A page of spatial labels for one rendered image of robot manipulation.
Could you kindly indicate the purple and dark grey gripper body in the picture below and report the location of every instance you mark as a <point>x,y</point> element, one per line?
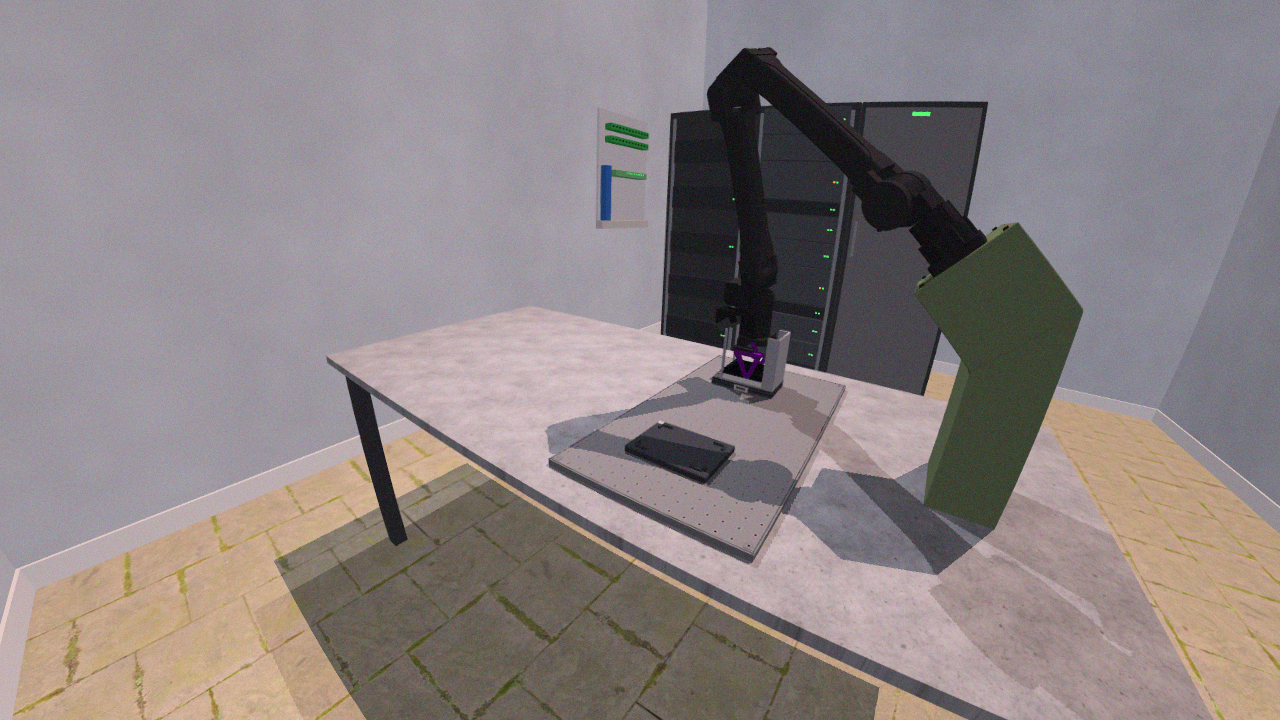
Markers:
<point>761,334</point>

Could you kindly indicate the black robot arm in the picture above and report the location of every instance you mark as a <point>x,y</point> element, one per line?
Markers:
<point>887,203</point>

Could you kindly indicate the white well plate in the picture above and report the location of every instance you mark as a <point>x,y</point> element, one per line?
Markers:
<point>742,380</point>

